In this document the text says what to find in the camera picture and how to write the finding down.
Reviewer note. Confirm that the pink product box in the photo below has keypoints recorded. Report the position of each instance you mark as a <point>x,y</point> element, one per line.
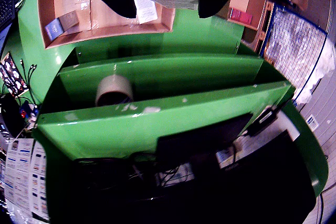
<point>241,16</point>

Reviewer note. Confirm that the large cardboard tray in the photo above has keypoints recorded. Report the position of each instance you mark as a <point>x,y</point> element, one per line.
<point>105,31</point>

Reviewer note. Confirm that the open cardboard box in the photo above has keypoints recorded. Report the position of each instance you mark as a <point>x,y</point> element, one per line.
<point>258,6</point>

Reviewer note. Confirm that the long white text box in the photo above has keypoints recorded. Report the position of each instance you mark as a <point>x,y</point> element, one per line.
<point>145,11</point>

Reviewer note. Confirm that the blue W cube box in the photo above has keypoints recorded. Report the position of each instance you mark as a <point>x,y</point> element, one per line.
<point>53,30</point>

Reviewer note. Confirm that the wooden pallet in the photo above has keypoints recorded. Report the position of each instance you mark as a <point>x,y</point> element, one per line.
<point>268,19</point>

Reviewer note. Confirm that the clear packing tape roll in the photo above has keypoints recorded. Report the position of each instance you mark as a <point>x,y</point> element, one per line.
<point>113,87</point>

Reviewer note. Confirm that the blue crate with packets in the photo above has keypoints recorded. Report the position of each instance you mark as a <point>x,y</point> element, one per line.
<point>296,51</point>

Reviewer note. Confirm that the black laptop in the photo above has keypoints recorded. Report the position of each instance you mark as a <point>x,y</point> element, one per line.
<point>6,3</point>

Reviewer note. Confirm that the black board with white dots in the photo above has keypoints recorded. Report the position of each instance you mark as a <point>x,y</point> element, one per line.
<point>13,77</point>

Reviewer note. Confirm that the green metal cabinet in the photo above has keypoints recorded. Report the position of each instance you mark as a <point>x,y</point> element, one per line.
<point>131,129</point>

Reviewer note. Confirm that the black monitor panel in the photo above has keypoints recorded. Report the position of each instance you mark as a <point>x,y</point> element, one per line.
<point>204,137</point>

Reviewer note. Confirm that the black bag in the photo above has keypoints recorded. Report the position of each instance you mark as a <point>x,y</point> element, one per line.
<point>11,116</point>

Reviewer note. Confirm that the printed paper sheets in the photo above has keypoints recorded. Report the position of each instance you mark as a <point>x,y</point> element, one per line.
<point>23,176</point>

